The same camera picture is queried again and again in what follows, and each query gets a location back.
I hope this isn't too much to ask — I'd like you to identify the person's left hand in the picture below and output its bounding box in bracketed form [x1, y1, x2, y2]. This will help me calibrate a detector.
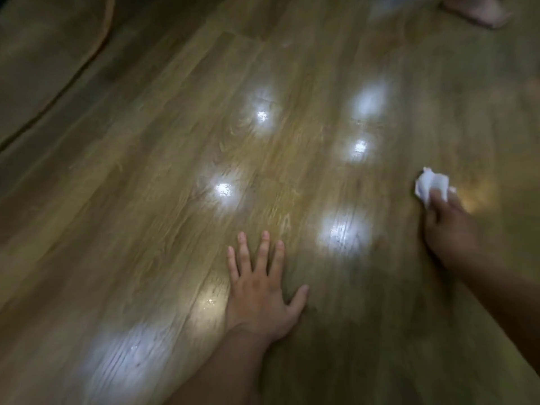
[225, 231, 311, 345]

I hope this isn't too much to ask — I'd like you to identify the person's right hand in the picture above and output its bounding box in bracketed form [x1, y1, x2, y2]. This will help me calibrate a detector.
[423, 187, 483, 271]

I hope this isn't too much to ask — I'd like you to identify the white towel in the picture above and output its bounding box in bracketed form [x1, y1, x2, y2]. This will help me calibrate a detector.
[413, 166, 458, 210]

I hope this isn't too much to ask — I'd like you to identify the person's right forearm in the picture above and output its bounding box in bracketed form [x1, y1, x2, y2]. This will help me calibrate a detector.
[457, 248, 540, 376]

